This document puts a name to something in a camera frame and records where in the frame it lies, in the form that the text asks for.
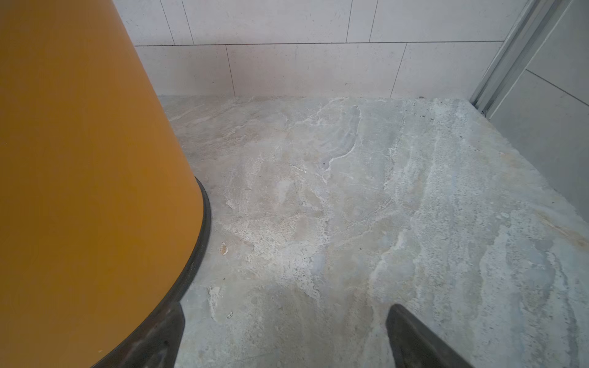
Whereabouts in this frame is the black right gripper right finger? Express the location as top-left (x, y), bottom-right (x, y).
top-left (386, 304), bottom-right (472, 368)

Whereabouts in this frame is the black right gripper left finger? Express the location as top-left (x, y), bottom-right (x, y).
top-left (118, 302), bottom-right (185, 368)

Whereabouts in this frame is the orange trash bin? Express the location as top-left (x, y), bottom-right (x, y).
top-left (1, 1), bottom-right (211, 367)

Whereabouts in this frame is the metal frame corner post right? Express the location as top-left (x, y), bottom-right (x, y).
top-left (470, 0), bottom-right (571, 118)

